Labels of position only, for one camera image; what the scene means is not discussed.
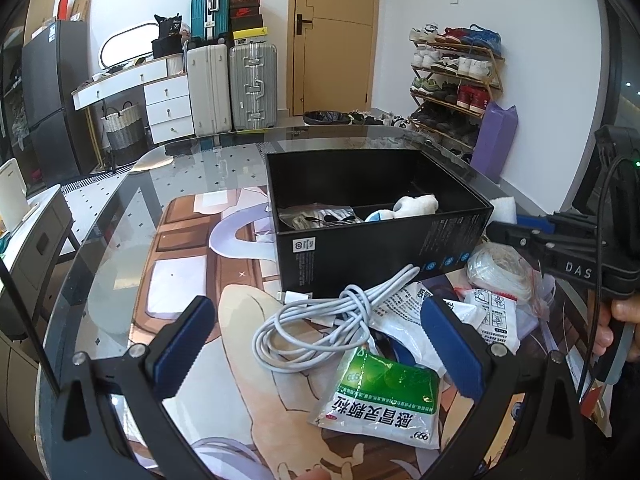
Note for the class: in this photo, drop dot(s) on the silver foil packet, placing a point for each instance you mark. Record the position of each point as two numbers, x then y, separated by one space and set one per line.
399 317

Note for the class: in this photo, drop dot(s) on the white dresser with drawers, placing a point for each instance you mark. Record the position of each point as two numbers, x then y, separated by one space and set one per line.
165 87

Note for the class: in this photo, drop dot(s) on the black bag on dresser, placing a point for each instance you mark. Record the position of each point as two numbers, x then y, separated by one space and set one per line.
172 34

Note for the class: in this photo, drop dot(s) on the white suitcase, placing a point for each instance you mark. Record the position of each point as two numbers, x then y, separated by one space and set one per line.
208 80

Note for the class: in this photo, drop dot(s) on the woven laundry basket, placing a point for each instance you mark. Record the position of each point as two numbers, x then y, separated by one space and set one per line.
125 132

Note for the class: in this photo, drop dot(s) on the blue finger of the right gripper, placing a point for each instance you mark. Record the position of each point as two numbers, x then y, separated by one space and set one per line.
534 237

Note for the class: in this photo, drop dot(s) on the teal suitcase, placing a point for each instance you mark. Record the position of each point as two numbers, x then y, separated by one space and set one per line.
210 20

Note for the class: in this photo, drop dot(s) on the white packet with red edges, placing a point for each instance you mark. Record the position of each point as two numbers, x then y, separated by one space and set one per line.
499 323

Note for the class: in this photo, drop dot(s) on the purple bag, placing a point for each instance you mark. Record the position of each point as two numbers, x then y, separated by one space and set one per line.
494 140

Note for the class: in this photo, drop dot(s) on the green white medicine packet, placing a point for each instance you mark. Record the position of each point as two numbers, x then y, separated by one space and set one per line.
371 396

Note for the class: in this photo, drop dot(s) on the shoe rack with shoes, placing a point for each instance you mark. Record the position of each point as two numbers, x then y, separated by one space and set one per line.
456 74

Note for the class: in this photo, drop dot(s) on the black cardboard box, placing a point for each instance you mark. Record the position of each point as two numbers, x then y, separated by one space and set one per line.
359 216

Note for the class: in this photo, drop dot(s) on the person's right hand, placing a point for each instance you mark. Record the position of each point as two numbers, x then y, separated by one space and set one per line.
616 339

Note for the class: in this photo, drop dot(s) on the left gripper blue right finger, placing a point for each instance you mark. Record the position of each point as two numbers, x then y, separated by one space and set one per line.
460 348

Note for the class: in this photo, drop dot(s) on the anime printed desk mat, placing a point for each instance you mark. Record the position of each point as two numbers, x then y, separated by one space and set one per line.
241 420

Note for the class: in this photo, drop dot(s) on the adidas bag with laces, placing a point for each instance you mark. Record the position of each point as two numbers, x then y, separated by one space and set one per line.
317 216

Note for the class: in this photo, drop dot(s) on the oval mirror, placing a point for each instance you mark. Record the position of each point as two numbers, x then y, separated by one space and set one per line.
128 45

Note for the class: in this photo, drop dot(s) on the black refrigerator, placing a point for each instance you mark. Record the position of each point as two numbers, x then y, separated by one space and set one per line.
54 65

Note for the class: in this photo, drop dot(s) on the white and blue plush toy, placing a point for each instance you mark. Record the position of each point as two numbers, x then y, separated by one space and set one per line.
407 207

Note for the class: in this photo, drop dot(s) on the silver suitcase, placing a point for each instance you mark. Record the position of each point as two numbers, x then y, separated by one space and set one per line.
253 74

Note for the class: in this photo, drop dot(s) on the black trash bin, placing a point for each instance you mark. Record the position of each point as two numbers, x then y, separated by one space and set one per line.
326 117

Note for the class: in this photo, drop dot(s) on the stack of shoe boxes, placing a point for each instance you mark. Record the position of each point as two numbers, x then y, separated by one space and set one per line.
247 22

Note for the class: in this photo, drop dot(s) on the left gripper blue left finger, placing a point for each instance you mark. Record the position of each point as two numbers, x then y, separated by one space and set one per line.
175 347

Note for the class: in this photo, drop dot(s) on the grey side cabinet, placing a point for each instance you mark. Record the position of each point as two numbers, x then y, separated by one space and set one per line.
36 246

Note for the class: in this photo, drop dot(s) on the wooden door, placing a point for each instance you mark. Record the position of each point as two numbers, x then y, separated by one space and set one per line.
331 52

